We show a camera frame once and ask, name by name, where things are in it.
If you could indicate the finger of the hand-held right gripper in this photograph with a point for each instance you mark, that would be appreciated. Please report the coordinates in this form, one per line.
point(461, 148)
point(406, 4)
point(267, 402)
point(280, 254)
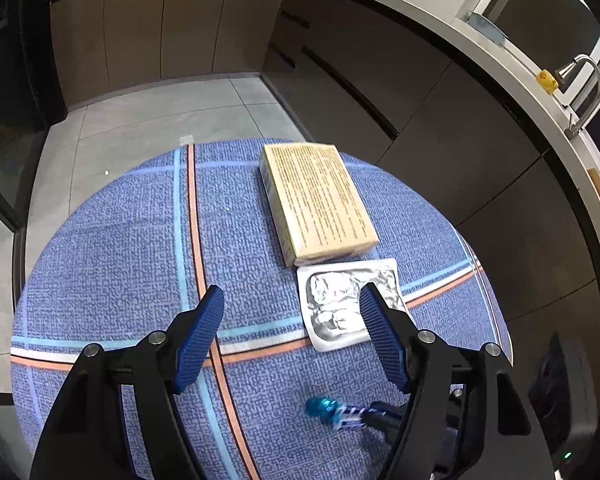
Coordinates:
point(387, 417)

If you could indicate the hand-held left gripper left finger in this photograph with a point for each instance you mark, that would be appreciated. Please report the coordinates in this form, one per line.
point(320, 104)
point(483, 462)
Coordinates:
point(200, 342)

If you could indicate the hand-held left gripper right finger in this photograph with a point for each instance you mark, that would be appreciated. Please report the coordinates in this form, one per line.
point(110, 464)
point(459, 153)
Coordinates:
point(384, 342)

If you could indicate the silver foil blister pack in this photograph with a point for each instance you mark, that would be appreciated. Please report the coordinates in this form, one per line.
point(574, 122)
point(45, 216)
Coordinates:
point(330, 305)

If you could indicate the blue twisted candy wrapper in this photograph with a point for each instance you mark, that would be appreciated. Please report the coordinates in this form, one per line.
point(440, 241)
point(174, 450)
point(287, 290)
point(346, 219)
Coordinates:
point(322, 406)

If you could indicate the beige printed cardboard box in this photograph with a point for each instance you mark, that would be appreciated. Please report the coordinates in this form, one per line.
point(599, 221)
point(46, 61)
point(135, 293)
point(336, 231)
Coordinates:
point(320, 200)

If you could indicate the white paper scrap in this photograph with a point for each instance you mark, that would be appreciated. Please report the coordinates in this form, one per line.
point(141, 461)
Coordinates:
point(187, 139)

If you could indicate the grey kitchen base cabinet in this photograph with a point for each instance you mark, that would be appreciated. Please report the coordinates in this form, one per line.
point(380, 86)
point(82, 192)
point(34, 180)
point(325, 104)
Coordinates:
point(480, 160)

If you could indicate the white kitchen countertop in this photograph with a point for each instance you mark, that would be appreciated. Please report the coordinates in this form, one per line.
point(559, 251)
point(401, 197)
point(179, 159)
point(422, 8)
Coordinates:
point(505, 75)

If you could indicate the yellow sponge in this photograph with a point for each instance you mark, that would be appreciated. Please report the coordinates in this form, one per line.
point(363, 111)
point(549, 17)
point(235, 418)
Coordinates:
point(548, 82)

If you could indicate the black glass door refrigerator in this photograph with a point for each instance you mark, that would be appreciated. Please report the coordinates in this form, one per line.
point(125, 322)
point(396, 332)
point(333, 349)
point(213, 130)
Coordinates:
point(10, 85)

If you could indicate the blue plastic basin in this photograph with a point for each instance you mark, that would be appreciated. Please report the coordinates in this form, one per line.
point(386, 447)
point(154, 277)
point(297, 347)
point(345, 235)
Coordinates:
point(485, 27)

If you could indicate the metal kitchen faucet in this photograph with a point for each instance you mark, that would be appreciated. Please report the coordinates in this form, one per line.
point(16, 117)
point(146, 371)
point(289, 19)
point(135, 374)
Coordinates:
point(592, 67)

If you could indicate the kitchen window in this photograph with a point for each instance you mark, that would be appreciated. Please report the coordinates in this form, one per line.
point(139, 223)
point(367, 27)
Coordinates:
point(530, 10)

